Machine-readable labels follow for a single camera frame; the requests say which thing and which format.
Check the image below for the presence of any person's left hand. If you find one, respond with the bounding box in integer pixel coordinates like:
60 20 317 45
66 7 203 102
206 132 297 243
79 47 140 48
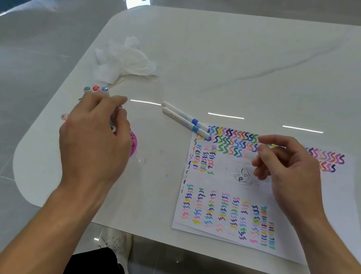
48 86 142 202

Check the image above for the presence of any person's right hand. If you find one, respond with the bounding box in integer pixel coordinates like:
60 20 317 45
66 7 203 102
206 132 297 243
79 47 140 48
242 131 338 234

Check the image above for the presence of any pink perforated pen holder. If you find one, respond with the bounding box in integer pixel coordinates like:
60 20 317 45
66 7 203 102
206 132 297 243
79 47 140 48
124 127 142 160

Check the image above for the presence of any sky blue banded white marker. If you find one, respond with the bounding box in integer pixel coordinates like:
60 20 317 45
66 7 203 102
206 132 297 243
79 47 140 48
158 106 215 140

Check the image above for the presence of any royal blue banded white marker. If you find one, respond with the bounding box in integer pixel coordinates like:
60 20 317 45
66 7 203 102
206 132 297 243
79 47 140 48
159 100 213 131

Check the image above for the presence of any person's left forearm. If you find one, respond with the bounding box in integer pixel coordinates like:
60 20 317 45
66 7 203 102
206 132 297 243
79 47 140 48
0 173 109 274

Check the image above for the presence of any crumpled white tissue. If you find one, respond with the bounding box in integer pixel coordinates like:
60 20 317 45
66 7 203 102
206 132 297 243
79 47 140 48
89 30 164 93

